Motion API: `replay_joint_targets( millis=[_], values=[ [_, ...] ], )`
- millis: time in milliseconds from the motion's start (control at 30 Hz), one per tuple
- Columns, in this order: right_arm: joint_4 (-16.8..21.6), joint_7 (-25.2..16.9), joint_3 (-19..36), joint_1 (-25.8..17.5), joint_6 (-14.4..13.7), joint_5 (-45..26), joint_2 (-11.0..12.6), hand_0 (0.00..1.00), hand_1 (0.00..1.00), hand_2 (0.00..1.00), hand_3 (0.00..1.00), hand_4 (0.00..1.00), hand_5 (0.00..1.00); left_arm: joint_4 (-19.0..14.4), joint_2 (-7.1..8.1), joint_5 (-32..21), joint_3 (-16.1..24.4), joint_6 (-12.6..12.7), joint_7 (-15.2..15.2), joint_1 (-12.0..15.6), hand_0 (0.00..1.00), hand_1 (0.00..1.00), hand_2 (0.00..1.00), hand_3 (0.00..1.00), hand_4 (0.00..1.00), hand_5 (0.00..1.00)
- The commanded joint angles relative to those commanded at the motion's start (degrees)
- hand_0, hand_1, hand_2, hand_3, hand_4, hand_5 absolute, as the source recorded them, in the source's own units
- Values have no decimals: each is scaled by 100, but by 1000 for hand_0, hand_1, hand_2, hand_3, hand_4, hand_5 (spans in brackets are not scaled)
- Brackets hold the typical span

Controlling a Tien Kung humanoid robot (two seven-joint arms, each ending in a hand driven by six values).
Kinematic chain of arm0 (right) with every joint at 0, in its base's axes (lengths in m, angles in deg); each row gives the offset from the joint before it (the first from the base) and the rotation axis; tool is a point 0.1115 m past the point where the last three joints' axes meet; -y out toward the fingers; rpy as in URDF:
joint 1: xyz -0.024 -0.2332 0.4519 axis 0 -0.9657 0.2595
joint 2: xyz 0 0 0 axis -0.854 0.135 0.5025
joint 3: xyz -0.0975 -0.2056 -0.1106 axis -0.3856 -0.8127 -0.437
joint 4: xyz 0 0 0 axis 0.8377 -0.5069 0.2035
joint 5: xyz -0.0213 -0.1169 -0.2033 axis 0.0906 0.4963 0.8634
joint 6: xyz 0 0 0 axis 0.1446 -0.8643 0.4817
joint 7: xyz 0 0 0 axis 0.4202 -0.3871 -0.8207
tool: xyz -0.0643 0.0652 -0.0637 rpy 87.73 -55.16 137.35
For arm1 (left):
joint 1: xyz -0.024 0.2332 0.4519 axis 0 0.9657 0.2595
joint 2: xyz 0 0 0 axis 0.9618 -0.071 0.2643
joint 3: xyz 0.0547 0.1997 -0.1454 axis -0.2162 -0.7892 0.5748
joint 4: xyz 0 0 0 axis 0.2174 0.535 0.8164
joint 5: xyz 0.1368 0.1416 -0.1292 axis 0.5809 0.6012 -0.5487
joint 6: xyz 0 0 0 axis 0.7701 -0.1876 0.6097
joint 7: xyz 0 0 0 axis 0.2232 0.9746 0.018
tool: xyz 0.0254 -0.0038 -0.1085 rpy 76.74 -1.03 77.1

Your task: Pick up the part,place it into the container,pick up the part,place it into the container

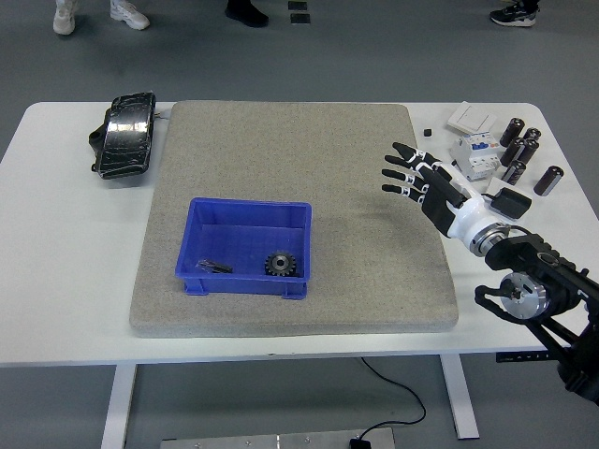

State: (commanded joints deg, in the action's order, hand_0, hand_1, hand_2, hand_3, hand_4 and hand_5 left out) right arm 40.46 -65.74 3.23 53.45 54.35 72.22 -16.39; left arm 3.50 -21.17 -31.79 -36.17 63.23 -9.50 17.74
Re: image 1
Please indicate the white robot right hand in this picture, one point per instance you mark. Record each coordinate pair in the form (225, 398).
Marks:
(444, 201)

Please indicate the large black gear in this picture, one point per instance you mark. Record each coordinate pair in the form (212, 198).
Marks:
(273, 266)

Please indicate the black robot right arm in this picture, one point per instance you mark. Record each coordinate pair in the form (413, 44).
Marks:
(529, 257)

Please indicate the blue plastic box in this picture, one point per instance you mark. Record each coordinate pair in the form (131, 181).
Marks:
(238, 234)

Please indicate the white circuit breaker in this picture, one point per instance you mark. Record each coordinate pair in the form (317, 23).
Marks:
(479, 156)

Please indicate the black power adapter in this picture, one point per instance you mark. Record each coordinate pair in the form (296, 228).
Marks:
(512, 202)

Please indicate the small black cube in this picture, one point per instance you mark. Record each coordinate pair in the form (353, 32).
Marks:
(428, 132)

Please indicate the dark cylindrical capacitor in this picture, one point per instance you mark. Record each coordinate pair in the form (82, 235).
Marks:
(548, 180)
(511, 152)
(532, 133)
(514, 172)
(512, 131)
(530, 149)

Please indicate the grey-brown mat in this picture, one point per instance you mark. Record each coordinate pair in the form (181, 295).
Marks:
(290, 149)

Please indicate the black table control panel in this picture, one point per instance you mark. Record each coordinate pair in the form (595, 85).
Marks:
(519, 357)

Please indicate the white table leg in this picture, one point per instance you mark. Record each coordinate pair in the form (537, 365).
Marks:
(461, 397)
(119, 407)

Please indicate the person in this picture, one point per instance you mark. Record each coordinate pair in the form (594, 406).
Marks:
(131, 16)
(248, 14)
(515, 16)

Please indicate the black floor socket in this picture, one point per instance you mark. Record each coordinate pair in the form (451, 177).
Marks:
(297, 5)
(300, 18)

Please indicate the small bag of black screws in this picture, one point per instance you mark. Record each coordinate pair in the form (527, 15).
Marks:
(215, 266)

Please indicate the black floor plug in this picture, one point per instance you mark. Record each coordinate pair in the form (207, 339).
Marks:
(359, 443)

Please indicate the metal floor plate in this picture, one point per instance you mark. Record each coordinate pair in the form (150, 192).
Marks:
(262, 442)

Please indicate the black plastic-wrapped device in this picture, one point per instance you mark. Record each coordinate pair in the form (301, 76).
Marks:
(124, 135)

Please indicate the white wall switch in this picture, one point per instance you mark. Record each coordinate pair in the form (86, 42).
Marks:
(471, 117)

